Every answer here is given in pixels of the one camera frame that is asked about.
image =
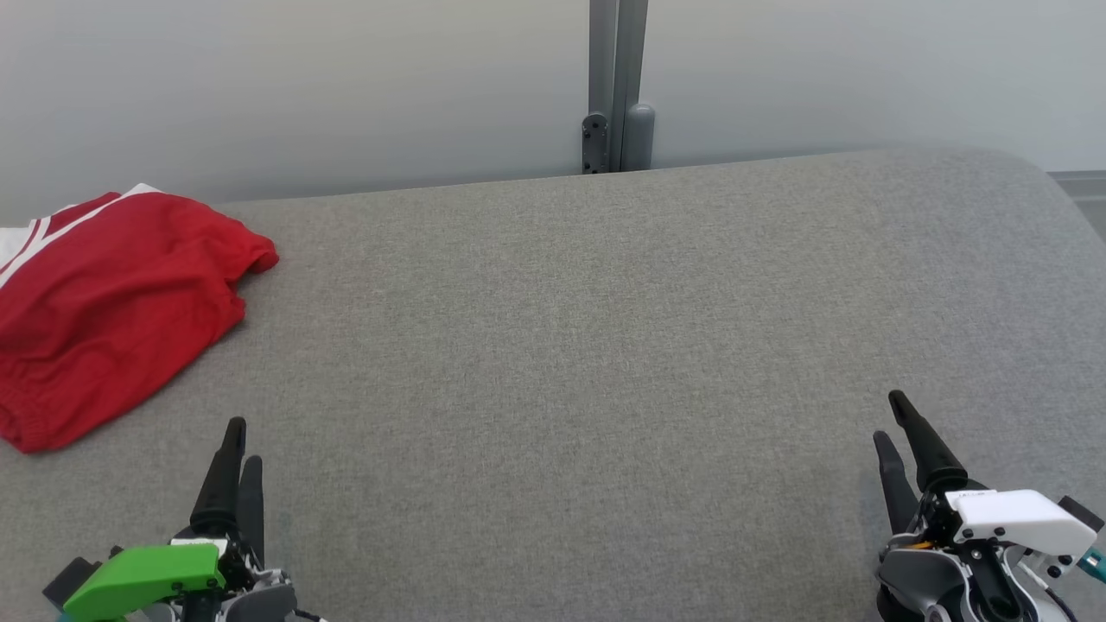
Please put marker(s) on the grey metal partition post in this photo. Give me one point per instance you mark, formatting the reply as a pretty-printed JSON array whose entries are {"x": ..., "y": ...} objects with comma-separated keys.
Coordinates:
[{"x": 618, "y": 86}]

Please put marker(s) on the grey fabric sofa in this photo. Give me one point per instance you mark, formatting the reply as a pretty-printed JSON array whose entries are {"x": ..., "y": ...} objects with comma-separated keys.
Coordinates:
[{"x": 562, "y": 345}]

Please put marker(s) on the teal right camera connector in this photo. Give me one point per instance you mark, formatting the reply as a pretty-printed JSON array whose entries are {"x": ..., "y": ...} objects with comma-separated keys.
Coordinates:
[{"x": 1096, "y": 566}]

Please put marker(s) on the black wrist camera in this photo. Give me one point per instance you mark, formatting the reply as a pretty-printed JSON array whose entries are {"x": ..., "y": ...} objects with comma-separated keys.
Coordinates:
[
  {"x": 69, "y": 579},
  {"x": 1082, "y": 511}
]

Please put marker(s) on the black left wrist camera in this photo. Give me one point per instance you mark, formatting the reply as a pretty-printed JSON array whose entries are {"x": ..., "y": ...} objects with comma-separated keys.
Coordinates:
[{"x": 69, "y": 579}]

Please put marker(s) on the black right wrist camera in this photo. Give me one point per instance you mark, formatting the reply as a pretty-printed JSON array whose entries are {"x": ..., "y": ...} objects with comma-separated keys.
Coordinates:
[{"x": 1082, "y": 511}]

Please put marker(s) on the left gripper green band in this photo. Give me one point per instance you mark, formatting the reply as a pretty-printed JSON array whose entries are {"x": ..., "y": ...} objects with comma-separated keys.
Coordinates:
[{"x": 147, "y": 574}]

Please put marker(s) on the red shorts with white stripe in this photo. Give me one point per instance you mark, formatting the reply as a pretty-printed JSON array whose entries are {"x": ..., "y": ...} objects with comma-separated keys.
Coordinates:
[{"x": 112, "y": 320}]

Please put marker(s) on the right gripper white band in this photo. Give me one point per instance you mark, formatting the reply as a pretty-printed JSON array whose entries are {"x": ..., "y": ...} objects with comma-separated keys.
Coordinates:
[{"x": 1011, "y": 518}]

